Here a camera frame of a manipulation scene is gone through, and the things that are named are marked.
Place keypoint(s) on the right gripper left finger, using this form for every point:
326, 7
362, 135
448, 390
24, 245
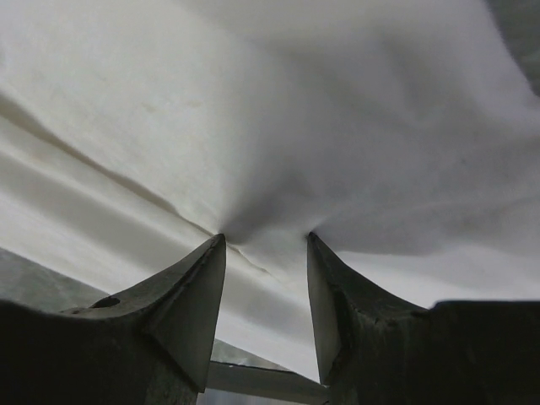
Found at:
149, 344

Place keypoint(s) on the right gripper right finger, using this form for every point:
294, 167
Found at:
373, 347

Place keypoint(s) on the cream white t-shirt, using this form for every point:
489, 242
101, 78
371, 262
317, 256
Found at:
404, 133

